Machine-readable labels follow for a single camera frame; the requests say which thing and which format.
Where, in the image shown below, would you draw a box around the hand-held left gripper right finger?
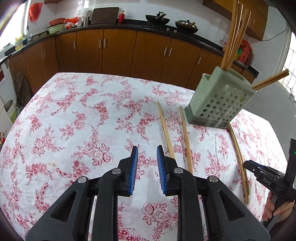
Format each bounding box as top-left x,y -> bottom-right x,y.
157,146 -> 270,241

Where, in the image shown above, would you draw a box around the green basin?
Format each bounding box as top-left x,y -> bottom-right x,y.
47,23 -> 66,35

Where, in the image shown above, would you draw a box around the person's right hand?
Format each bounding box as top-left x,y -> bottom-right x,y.
262,192 -> 296,223

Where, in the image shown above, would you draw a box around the red and white plastic bag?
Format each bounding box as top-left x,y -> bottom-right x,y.
65,17 -> 82,29

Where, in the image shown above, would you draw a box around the dark lidded pot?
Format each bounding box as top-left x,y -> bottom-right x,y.
175,20 -> 199,34

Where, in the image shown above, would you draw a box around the wooden lower cabinets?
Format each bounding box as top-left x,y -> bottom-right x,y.
8,28 -> 256,93

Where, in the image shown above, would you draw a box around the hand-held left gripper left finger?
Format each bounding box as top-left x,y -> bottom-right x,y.
25,146 -> 139,241

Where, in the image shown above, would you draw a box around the dark cutting board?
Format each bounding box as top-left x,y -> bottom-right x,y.
90,7 -> 120,25

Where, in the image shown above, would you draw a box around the dark sack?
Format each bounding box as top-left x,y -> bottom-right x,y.
13,72 -> 31,107

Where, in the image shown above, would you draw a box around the floral tablecloth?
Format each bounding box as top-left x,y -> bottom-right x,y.
0,72 -> 289,241

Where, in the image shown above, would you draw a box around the black wok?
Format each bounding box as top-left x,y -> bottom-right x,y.
145,11 -> 170,25

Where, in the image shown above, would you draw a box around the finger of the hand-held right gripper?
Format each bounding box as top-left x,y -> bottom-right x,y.
243,159 -> 265,177

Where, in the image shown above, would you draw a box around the yellow dish soap bottle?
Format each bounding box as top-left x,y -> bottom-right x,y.
15,35 -> 24,51

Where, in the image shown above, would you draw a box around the barred window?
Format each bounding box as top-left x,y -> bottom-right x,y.
281,32 -> 296,102

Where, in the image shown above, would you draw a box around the large bright window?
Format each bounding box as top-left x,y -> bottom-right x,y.
0,0 -> 30,50

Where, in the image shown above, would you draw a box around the gas stove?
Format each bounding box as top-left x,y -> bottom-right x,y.
143,23 -> 199,35

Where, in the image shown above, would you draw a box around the white and green bucket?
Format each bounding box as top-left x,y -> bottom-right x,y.
3,100 -> 19,123

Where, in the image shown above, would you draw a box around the black kitchen countertop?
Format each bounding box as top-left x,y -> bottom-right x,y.
0,19 -> 259,78

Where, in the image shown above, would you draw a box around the black wall cable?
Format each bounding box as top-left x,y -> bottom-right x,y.
261,23 -> 292,42

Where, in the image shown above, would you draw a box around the green perforated utensil holder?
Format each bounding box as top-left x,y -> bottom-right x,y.
184,66 -> 257,129

